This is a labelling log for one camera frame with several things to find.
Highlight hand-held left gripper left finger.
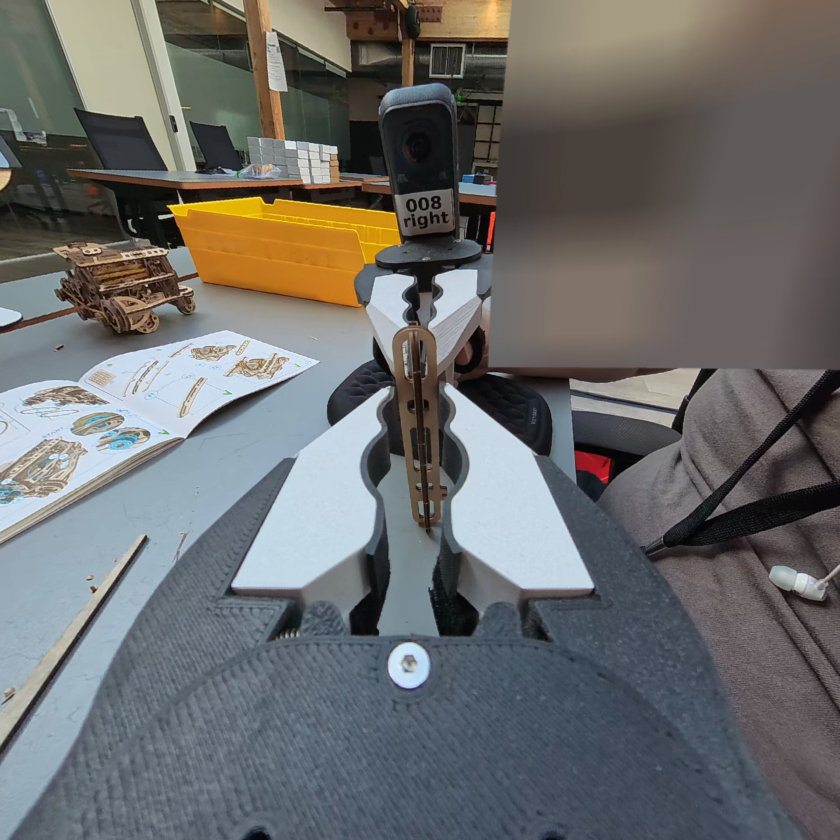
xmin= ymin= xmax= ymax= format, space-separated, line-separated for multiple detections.
xmin=231 ymin=387 xmax=396 ymax=636

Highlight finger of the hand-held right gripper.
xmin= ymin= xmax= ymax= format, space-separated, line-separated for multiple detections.
xmin=428 ymin=268 xmax=485 ymax=374
xmin=363 ymin=270 xmax=424 ymax=371

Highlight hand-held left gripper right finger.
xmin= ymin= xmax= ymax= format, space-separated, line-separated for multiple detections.
xmin=430 ymin=386 xmax=596 ymax=636

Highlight oval-ended slotted wooden strip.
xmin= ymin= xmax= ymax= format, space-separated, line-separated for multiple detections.
xmin=392 ymin=324 xmax=451 ymax=534

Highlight thin dark-edged wooden strip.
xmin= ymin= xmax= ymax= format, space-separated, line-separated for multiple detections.
xmin=407 ymin=322 xmax=435 ymax=534

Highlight assembled wooden vehicle model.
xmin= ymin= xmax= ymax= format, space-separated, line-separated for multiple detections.
xmin=52 ymin=241 xmax=198 ymax=337

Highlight stack of white boxes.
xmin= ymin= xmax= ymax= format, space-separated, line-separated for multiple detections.
xmin=246 ymin=136 xmax=341 ymax=185

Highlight yellow plastic bin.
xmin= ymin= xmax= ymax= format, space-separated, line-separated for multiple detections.
xmin=168 ymin=197 xmax=403 ymax=309

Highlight black armrest office chair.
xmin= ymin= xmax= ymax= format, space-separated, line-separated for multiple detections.
xmin=571 ymin=410 xmax=683 ymax=460

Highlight open instruction booklet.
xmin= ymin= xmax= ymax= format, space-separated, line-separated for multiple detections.
xmin=0 ymin=329 xmax=321 ymax=547

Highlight paper notice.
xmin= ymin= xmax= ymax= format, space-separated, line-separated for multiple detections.
xmin=265 ymin=31 xmax=290 ymax=93

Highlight long dark desk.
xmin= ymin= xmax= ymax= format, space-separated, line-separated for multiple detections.
xmin=67 ymin=167 xmax=391 ymax=211

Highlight plain wooden stick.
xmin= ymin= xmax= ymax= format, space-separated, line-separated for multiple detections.
xmin=0 ymin=533 xmax=148 ymax=750

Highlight white earbud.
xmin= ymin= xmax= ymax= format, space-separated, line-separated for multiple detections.
xmin=769 ymin=561 xmax=840 ymax=602

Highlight person's grey shirt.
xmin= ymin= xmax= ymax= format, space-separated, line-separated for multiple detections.
xmin=597 ymin=369 xmax=840 ymax=840

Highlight grey air duct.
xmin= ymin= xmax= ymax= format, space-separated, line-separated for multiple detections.
xmin=351 ymin=39 xmax=509 ymax=83

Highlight wooden post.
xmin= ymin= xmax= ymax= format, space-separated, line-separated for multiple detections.
xmin=243 ymin=0 xmax=286 ymax=140

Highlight black lanyard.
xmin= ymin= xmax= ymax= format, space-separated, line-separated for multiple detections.
xmin=645 ymin=369 xmax=840 ymax=557

